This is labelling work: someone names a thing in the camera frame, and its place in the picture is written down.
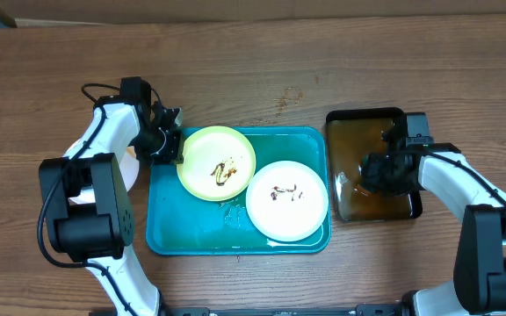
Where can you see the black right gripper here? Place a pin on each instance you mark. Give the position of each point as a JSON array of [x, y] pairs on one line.
[[373, 182]]

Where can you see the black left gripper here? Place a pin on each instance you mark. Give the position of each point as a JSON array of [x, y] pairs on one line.
[[174, 155]]

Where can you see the white plate brown smear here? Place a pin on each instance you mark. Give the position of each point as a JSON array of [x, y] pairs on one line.
[[128, 166]]

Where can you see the yellow plate with sauce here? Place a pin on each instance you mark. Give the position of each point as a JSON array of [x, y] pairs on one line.
[[218, 163]]

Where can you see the white plate with sauce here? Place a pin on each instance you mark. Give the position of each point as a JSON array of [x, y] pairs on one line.
[[287, 201]]

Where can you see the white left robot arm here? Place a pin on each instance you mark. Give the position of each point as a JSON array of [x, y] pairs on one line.
[[86, 220]]

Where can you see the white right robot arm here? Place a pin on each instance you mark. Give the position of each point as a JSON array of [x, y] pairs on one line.
[[478, 285]]

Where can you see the black water tray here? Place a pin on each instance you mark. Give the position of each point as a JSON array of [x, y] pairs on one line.
[[351, 136]]

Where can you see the teal plastic tray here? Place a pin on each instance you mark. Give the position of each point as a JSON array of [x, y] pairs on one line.
[[180, 224]]

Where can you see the brown cardboard backdrop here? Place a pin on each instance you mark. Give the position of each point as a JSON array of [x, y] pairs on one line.
[[166, 11]]

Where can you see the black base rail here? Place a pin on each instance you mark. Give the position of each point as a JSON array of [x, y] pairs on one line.
[[398, 309]]

